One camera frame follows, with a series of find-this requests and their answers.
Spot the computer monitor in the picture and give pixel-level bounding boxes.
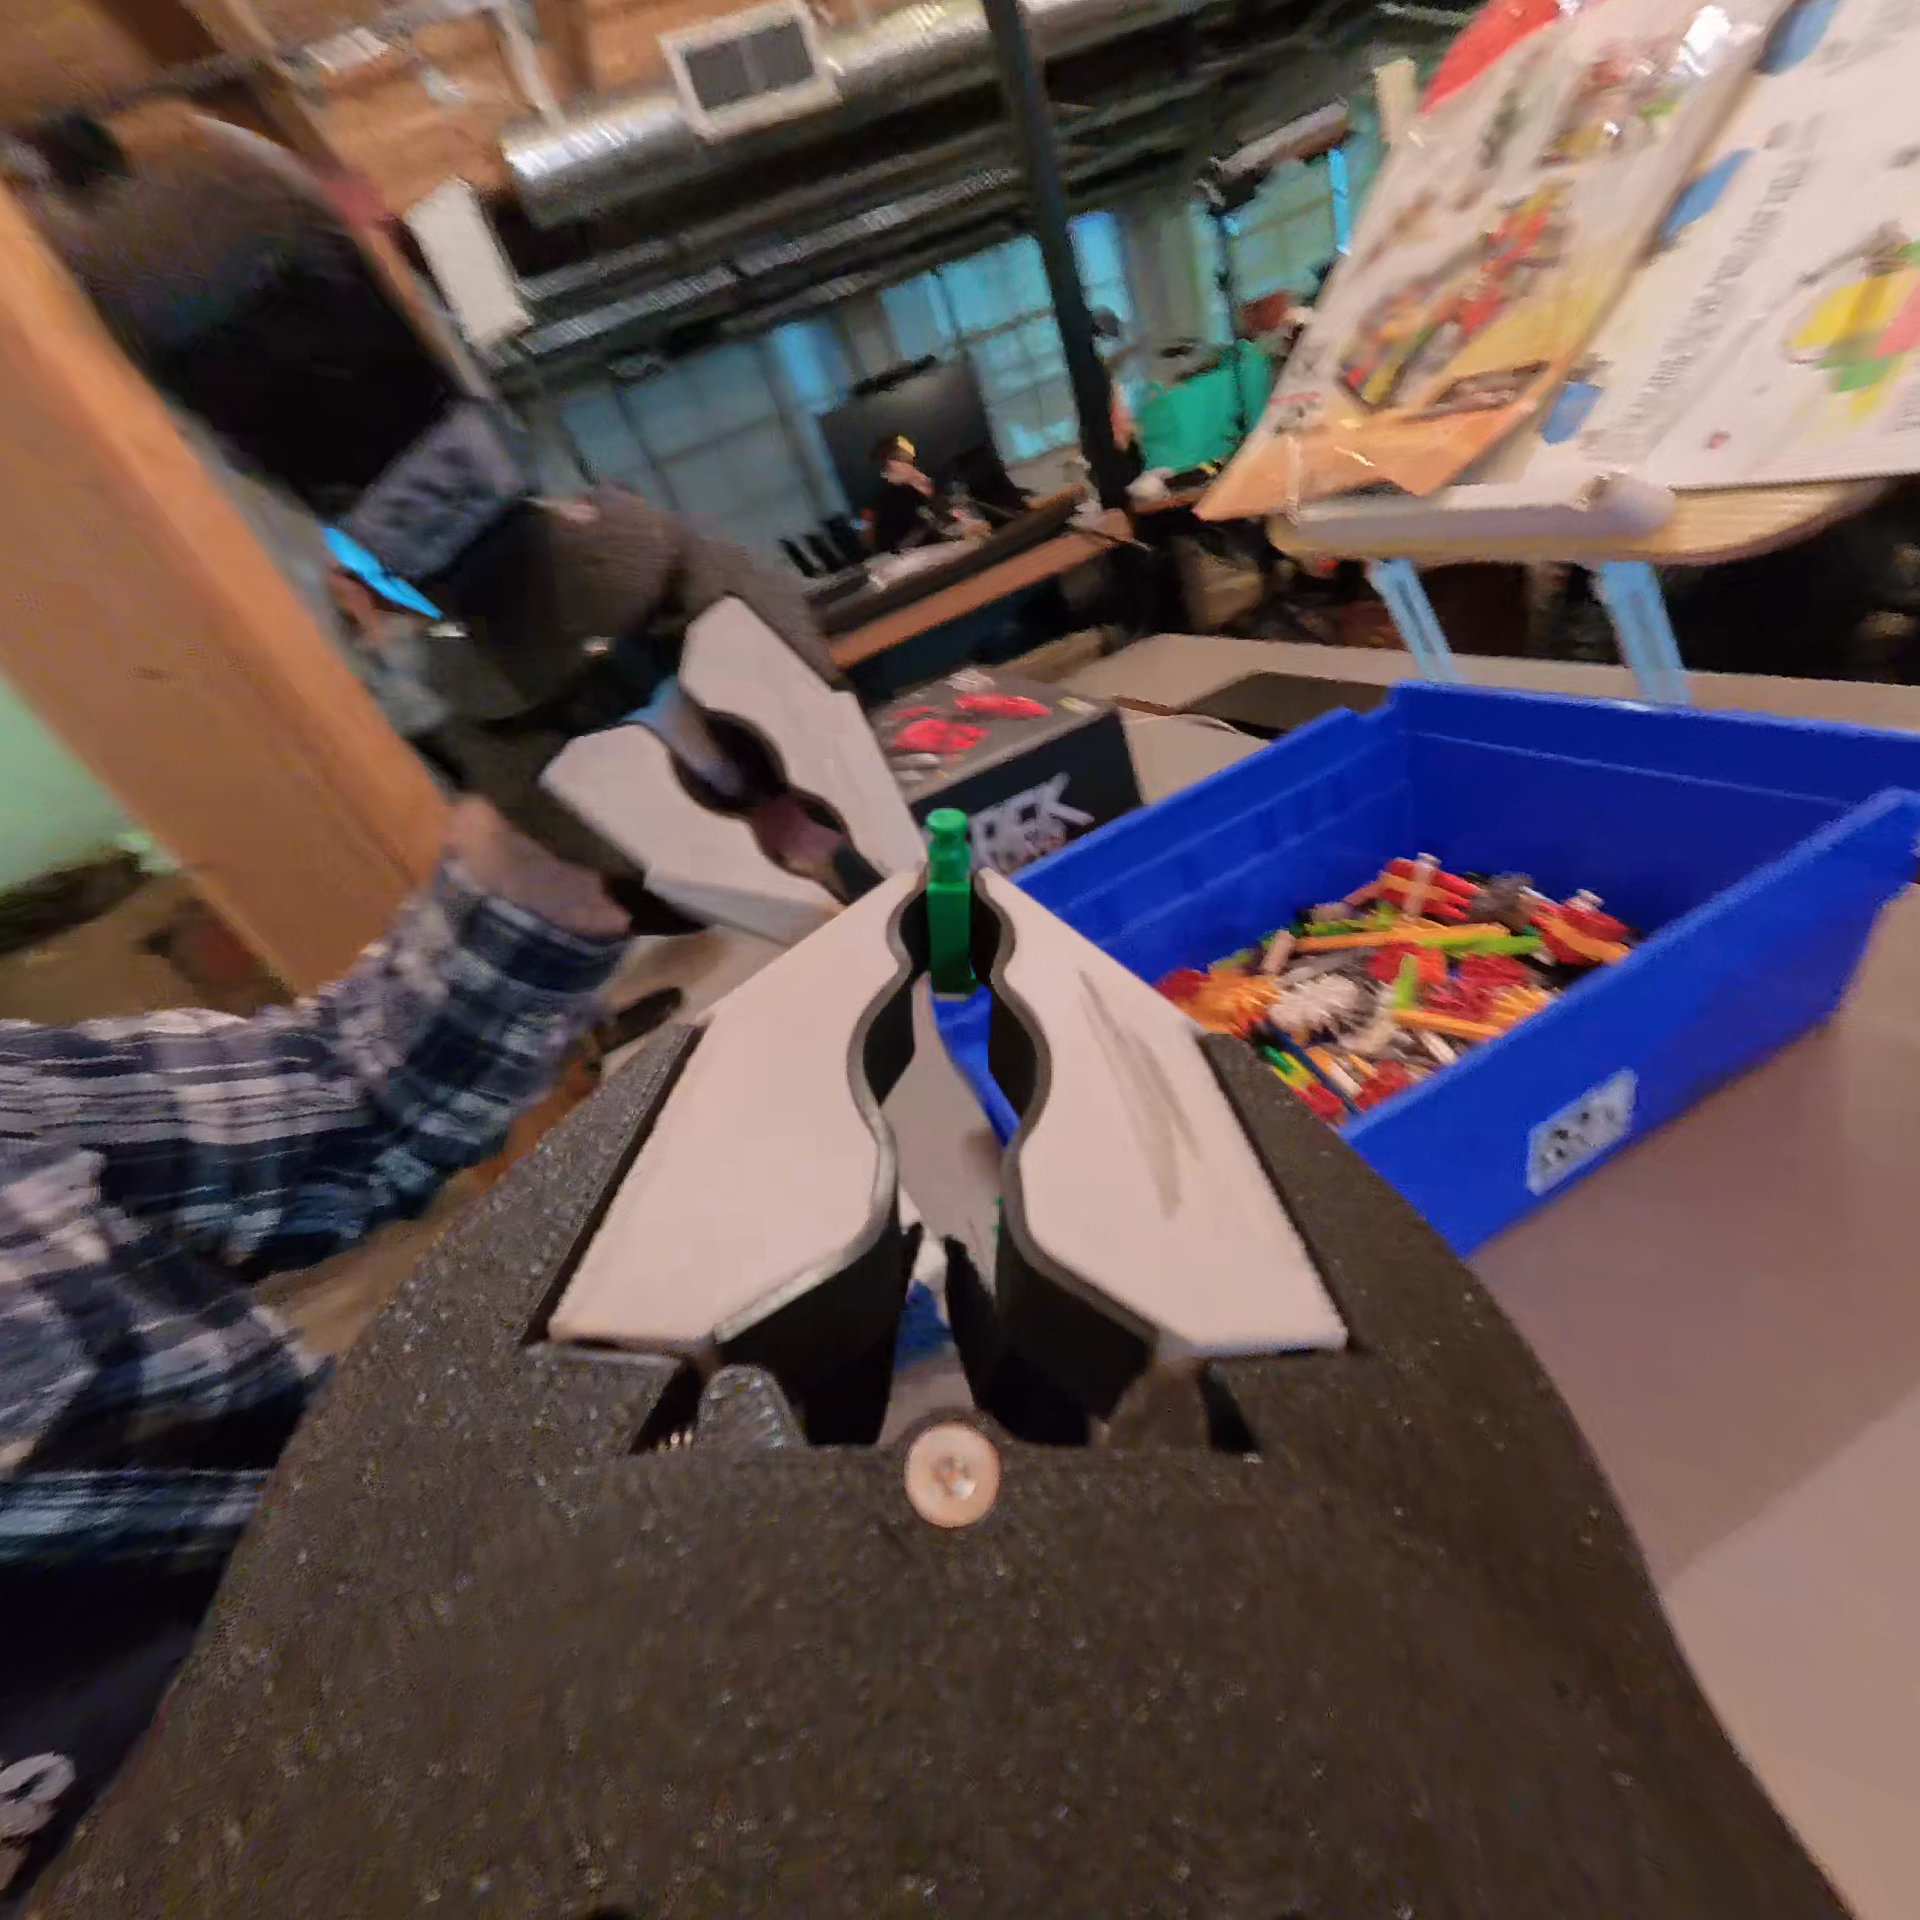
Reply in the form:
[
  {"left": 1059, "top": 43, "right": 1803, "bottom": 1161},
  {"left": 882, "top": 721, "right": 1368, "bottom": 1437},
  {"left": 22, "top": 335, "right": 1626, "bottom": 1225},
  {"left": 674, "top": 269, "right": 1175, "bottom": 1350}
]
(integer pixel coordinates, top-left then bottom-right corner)
[{"left": 816, "top": 360, "right": 997, "bottom": 519}]

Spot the black flat pad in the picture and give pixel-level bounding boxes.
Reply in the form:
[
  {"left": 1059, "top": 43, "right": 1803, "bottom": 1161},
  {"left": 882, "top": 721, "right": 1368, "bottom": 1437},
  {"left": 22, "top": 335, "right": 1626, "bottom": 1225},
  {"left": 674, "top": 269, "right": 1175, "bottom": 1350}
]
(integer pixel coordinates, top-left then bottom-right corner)
[{"left": 1185, "top": 670, "right": 1400, "bottom": 741}]

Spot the person's left hand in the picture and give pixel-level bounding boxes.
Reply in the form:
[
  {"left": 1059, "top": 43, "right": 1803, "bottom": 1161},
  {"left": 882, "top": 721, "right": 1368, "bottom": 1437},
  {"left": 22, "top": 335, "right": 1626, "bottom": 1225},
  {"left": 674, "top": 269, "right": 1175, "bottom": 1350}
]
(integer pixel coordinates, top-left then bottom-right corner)
[{"left": 443, "top": 796, "right": 637, "bottom": 939}]

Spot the black metal post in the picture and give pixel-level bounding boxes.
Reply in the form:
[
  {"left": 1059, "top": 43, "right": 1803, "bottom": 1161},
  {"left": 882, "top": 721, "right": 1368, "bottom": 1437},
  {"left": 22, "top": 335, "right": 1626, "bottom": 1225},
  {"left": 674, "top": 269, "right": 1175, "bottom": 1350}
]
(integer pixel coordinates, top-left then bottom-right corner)
[{"left": 978, "top": 0, "right": 1147, "bottom": 513}]

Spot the pile of colourful toy pieces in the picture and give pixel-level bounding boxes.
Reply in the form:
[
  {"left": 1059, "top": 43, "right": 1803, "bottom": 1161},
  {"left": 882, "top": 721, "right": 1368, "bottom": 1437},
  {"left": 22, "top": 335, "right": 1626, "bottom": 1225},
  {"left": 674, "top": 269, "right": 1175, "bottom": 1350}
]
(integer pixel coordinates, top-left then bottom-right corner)
[{"left": 1162, "top": 853, "right": 1640, "bottom": 1131}]

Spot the white picture poster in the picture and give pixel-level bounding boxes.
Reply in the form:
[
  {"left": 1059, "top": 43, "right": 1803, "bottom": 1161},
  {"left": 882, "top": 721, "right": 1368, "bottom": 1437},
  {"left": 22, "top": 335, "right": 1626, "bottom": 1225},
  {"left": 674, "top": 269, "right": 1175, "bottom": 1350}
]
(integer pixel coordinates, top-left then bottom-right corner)
[{"left": 1516, "top": 0, "right": 1920, "bottom": 499}]

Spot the silver air duct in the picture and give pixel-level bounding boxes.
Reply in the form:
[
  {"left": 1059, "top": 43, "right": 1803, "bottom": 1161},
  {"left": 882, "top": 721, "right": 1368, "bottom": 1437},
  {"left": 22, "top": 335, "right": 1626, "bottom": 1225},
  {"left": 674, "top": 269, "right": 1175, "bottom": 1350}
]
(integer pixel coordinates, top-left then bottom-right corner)
[{"left": 495, "top": 0, "right": 1412, "bottom": 237}]

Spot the black toy box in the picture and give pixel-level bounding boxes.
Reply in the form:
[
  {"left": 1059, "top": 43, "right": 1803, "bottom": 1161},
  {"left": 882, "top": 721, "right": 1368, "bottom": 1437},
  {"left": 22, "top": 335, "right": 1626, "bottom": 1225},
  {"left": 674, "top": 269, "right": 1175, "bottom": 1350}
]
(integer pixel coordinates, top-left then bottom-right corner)
[{"left": 869, "top": 684, "right": 1145, "bottom": 879}]

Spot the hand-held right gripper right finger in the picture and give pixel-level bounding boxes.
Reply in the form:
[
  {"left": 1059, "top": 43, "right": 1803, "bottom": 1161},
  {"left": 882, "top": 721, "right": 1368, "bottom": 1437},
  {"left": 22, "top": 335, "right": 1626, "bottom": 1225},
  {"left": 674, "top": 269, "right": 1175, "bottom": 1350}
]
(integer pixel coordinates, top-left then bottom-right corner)
[{"left": 983, "top": 870, "right": 1351, "bottom": 1369}]

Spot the cardboard poster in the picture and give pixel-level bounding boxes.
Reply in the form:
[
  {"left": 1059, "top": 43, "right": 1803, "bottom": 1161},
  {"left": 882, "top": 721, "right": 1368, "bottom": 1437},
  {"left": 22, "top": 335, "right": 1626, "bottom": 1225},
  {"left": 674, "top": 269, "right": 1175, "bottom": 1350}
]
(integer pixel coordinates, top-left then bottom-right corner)
[{"left": 1193, "top": 0, "right": 1801, "bottom": 529}]

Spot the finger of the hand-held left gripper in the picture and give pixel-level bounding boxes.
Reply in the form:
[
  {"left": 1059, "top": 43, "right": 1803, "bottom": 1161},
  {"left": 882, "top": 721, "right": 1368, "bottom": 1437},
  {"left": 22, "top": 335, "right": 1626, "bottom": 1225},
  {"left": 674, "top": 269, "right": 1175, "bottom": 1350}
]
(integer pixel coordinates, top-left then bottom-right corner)
[
  {"left": 539, "top": 721, "right": 866, "bottom": 950},
  {"left": 682, "top": 595, "right": 932, "bottom": 894}
]

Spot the green toy connector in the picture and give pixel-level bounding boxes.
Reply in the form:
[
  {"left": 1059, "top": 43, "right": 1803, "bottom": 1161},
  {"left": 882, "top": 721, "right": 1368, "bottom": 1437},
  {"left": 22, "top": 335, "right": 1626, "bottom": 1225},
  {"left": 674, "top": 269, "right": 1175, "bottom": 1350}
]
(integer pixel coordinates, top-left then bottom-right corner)
[{"left": 921, "top": 805, "right": 983, "bottom": 998}]

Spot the person's left forearm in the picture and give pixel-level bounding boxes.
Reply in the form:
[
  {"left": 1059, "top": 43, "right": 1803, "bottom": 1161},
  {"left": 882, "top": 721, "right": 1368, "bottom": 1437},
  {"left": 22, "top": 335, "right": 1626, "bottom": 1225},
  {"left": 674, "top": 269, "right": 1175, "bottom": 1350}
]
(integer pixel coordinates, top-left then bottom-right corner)
[{"left": 0, "top": 857, "right": 637, "bottom": 1563}]

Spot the white wall sign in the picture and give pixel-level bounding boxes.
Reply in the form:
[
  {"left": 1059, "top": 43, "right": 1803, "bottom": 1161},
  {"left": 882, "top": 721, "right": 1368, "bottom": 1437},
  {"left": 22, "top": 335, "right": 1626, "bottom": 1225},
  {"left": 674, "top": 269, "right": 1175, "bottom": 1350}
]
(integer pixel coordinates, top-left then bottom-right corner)
[{"left": 402, "top": 175, "right": 539, "bottom": 363}]

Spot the blue bin with white label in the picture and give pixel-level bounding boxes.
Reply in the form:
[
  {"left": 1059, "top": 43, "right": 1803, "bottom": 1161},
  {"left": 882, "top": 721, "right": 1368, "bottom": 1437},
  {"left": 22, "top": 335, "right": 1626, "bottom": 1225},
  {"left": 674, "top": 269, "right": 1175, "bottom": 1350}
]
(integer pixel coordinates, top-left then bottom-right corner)
[{"left": 930, "top": 682, "right": 1920, "bottom": 1260}]

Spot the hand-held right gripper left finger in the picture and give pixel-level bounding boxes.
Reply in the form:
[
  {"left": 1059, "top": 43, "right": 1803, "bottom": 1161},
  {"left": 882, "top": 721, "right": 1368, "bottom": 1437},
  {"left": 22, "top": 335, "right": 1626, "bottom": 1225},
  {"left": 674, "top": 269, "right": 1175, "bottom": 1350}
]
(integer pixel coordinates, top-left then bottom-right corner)
[{"left": 549, "top": 870, "right": 925, "bottom": 1359}]

